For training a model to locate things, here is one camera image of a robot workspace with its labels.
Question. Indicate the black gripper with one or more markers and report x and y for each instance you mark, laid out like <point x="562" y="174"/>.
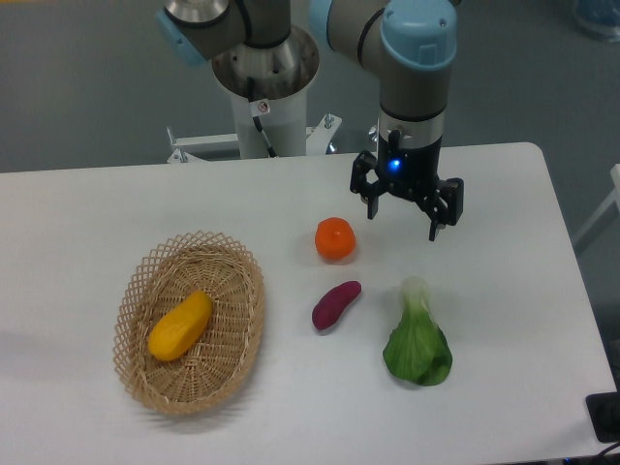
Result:
<point x="410" y="174"/>

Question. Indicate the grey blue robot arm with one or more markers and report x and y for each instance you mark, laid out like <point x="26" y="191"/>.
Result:
<point x="408" y="46"/>

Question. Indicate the woven wicker basket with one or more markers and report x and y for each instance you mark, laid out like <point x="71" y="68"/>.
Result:
<point x="217" y="364"/>

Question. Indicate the yellow mango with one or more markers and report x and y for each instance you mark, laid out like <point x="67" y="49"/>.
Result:
<point x="181" y="327"/>

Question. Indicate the orange tangerine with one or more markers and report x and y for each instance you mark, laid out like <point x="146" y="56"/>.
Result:
<point x="335" y="239"/>

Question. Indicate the purple sweet potato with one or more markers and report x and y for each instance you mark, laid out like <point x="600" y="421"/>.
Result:
<point x="332" y="305"/>

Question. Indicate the green bok choy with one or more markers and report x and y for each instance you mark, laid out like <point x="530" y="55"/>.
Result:
<point x="417" y="350"/>

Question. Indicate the blue object top right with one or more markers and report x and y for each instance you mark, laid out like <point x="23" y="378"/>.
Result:
<point x="598" y="18"/>

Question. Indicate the black device at table edge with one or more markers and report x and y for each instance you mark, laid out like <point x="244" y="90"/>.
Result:
<point x="603" y="409"/>

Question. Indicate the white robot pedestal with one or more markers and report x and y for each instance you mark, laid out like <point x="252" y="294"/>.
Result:
<point x="268" y="92"/>

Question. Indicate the white frame at right edge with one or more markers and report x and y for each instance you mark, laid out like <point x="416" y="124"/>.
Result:
<point x="602" y="217"/>

